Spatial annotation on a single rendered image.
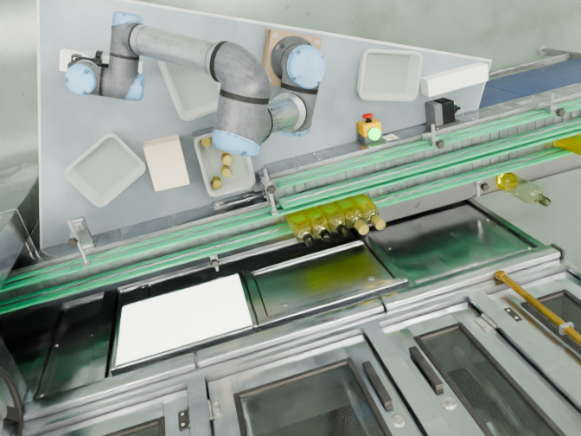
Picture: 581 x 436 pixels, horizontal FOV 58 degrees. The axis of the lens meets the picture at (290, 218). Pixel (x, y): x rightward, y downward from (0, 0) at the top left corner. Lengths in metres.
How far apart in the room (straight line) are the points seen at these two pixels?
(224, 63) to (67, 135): 0.83
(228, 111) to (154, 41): 0.28
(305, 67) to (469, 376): 0.94
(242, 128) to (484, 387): 0.82
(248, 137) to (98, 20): 0.79
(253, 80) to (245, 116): 0.08
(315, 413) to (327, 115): 1.08
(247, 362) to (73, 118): 0.99
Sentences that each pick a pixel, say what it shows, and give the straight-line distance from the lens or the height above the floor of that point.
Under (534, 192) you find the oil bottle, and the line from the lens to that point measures 2.03.
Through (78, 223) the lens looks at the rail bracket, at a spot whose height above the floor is 0.88.
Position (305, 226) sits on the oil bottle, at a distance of 1.70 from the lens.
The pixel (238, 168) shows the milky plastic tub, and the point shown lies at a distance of 1.91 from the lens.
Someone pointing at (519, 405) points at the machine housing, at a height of 1.82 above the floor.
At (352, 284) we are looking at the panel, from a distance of 1.64.
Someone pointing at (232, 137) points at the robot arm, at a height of 1.41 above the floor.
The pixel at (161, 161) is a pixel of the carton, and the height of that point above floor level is 0.82.
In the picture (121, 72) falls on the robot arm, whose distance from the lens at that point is 1.47.
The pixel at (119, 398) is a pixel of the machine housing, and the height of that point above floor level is 1.41.
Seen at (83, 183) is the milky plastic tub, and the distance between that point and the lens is 1.91.
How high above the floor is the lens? 2.58
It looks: 64 degrees down
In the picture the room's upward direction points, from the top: 149 degrees clockwise
